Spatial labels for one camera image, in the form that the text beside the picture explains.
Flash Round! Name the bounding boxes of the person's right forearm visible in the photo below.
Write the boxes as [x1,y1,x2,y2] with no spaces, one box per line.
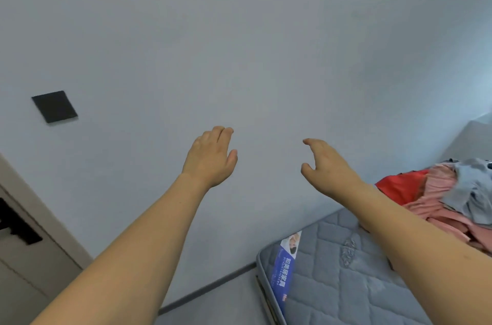
[350,184,492,325]

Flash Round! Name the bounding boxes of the black wall switch plate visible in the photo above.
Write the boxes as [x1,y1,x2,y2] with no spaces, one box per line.
[31,90,78,124]

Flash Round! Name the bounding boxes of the person's left hand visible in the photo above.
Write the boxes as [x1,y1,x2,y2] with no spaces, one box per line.
[180,126,239,191]

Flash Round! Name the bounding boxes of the red garment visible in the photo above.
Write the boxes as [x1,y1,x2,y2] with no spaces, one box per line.
[375,169,432,207]

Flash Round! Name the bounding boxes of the beige wooden door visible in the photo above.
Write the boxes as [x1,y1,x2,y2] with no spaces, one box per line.
[0,153,95,325]

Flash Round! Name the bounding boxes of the pink pajama shirt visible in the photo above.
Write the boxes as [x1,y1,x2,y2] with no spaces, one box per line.
[406,163,492,254]

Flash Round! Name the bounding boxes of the grey drawstring shorts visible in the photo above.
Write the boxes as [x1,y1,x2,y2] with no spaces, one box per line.
[440,158,492,226]

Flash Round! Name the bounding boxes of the person's right hand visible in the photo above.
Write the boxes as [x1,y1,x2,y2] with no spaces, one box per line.
[300,138,368,202]

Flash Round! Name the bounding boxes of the grey quilted mattress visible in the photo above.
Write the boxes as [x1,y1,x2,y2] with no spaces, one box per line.
[256,206,492,325]

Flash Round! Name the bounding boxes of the person's left forearm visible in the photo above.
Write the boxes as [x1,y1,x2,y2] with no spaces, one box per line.
[31,175,209,325]

